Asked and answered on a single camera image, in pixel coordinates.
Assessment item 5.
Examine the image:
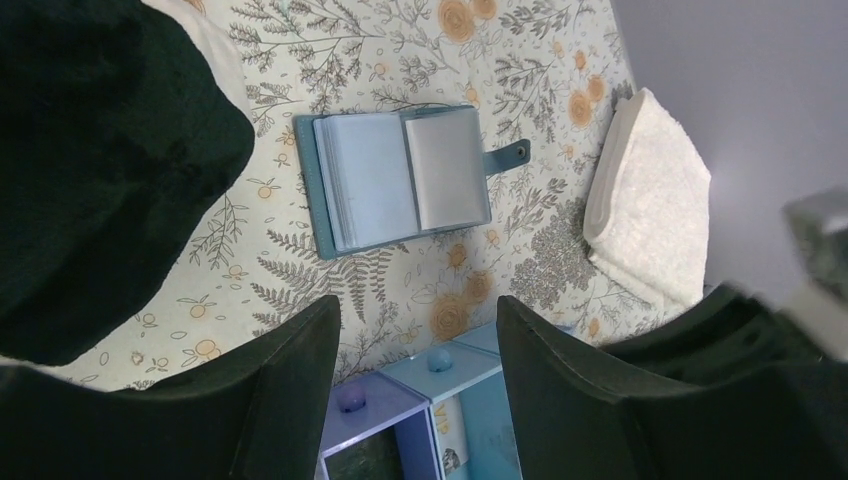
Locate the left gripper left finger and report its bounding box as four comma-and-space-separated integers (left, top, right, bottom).
1, 295, 341, 479

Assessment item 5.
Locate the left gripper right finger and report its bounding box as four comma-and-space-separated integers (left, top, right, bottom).
496, 284, 847, 479

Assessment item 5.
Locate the teal leather card holder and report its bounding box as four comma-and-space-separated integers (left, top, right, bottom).
293, 105, 531, 260

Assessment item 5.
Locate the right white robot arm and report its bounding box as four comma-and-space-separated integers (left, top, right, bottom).
779, 187, 847, 362

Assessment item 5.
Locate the black card in box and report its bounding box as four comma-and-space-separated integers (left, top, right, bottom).
326, 428, 404, 480

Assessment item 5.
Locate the VIP card in box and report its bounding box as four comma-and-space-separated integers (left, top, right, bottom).
432, 395, 470, 480

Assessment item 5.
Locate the purple open box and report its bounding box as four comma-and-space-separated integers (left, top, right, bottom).
316, 372, 442, 479

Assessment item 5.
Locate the light blue middle box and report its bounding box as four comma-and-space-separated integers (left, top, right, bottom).
381, 341, 522, 479

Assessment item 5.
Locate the light blue box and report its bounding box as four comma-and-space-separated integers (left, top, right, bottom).
453, 322, 500, 356
381, 341, 522, 479

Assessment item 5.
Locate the white folded towel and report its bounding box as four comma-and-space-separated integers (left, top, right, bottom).
583, 88, 711, 313

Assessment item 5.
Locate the light blue right box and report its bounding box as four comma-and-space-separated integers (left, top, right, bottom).
453, 322, 500, 356

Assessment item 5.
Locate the black white checkered blanket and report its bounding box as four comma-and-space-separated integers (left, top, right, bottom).
1, 1, 255, 366

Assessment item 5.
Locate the floral patterned table mat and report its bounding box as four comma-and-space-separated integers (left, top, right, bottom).
55, 1, 663, 390

